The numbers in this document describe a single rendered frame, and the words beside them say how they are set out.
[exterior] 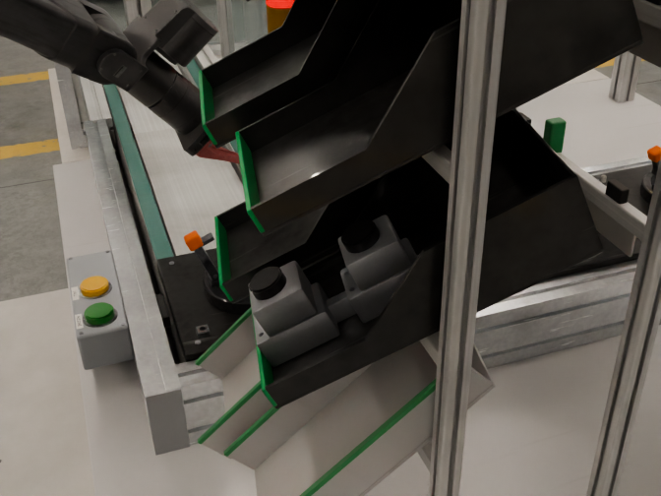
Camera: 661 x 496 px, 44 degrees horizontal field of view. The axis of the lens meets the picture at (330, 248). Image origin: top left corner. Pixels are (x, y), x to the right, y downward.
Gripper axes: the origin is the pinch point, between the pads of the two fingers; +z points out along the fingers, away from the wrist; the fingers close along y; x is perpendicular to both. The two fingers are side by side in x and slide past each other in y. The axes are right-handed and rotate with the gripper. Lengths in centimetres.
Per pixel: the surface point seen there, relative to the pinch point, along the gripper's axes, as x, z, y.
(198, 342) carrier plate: 21.1, 8.1, -10.4
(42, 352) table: 44.3, 2.9, 9.4
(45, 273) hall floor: 110, 62, 170
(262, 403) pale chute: 12.7, 3.2, -33.6
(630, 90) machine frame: -62, 94, 60
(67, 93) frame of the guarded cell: 28, 1, 82
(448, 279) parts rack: -12, -9, -52
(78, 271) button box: 32.2, 0.2, 14.3
